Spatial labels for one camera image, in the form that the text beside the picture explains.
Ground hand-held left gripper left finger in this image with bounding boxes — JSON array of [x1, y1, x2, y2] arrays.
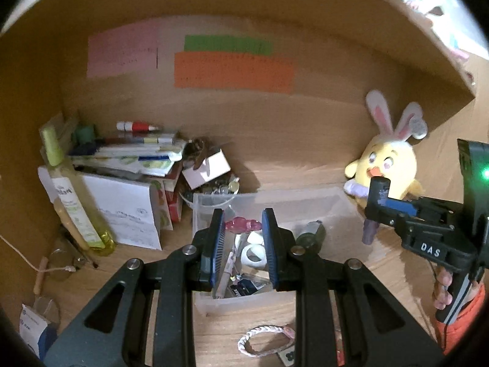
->
[[44, 208, 226, 367]]

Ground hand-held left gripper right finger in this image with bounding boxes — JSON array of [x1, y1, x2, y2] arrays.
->
[[262, 208, 444, 367]]

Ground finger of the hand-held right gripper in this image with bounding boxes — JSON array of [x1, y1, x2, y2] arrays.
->
[[364, 195, 406, 228], [388, 199, 419, 217]]

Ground white tape roll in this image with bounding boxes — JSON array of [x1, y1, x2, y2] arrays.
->
[[240, 242, 267, 270]]

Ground white pen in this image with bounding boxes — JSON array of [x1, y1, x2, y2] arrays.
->
[[219, 233, 241, 299]]

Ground pink hair clip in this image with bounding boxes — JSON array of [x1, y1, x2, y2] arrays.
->
[[225, 217, 263, 234]]

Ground blue barcode card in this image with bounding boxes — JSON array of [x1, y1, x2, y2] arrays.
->
[[229, 277, 268, 297]]

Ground dark green bottle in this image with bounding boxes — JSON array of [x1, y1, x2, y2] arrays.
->
[[296, 219, 328, 249]]

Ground clear plastic storage box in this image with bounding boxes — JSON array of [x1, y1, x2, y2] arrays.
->
[[192, 186, 368, 316]]

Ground person's right forearm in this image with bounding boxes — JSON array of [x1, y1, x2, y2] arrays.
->
[[433, 281, 487, 353]]

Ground person's right hand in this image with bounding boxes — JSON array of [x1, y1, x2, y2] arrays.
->
[[433, 269, 454, 310]]

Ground yellow chick plush toy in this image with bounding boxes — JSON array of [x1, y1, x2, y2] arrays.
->
[[344, 89, 429, 209]]

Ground clear bowl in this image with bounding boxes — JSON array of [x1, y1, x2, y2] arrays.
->
[[179, 174, 241, 215]]

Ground fruit print carton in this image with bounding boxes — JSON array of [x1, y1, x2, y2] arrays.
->
[[150, 177, 184, 231]]

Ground small white box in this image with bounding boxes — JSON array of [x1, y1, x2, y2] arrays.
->
[[181, 148, 232, 190]]

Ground brown hair claw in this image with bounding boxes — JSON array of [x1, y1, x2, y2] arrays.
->
[[183, 137, 215, 169]]

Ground stack of booklets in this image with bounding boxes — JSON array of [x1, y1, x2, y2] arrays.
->
[[68, 132, 189, 177]]

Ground red white glue tube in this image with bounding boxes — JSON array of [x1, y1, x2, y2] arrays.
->
[[116, 120, 157, 133]]

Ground yellow-green spray bottle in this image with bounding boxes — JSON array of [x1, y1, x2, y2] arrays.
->
[[40, 126, 116, 257]]

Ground eyeglasses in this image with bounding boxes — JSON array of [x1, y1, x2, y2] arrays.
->
[[49, 225, 101, 276]]

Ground small green container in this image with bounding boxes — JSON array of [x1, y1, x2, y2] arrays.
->
[[74, 124, 96, 144]]

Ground small round mirror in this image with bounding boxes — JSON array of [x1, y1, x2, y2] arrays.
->
[[36, 296, 61, 324]]

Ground orange sticky note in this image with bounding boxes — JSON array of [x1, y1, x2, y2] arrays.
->
[[173, 51, 295, 93]]

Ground blue white carton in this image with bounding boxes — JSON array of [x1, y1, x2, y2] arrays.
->
[[19, 303, 58, 361]]

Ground green sticky note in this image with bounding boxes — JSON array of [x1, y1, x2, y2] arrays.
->
[[184, 35, 274, 56]]

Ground pink sticky note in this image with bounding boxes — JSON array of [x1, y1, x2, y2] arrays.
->
[[86, 20, 160, 79]]

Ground braided pink white hair tie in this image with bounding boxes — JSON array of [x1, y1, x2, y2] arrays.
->
[[237, 324, 296, 358]]

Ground wooden handle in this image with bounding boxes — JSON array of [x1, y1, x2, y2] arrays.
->
[[33, 256, 50, 295]]

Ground white cable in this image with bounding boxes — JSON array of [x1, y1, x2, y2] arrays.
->
[[0, 235, 78, 274]]

